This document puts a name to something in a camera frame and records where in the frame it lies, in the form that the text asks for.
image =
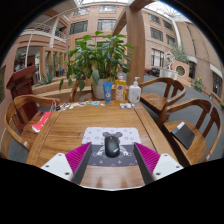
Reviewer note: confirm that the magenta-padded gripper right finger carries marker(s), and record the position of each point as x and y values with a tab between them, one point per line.
148	161

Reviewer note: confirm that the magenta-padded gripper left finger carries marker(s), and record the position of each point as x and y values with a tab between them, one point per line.
78	160

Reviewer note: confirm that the black computer mouse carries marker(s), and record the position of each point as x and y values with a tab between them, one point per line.
112	147

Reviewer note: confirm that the grey white printed mouse pad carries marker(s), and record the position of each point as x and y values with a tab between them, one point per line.
100	133

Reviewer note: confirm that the black notebook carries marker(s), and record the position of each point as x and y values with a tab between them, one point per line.
183	135

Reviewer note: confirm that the small black key fob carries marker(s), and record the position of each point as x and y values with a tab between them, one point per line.
58	108

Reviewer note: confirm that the wooden armchair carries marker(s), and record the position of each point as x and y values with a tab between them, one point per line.
10	116
153	101
74	91
180	106

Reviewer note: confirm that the small white plastic packet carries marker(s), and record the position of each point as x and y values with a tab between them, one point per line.
125	105

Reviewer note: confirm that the white pump bottle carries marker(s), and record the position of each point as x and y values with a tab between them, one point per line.
134	94

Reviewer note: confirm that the blue tube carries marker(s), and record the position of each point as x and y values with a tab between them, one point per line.
107	92

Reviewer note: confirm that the yellow liquid bottle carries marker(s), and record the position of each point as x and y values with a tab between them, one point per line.
120	90

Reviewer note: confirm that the dark red wooden lectern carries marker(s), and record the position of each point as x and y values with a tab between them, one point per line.
21	80

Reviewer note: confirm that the green plant in white pot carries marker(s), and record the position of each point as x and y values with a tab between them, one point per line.
96	56

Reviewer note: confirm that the grey statue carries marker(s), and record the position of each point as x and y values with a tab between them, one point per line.
20	60

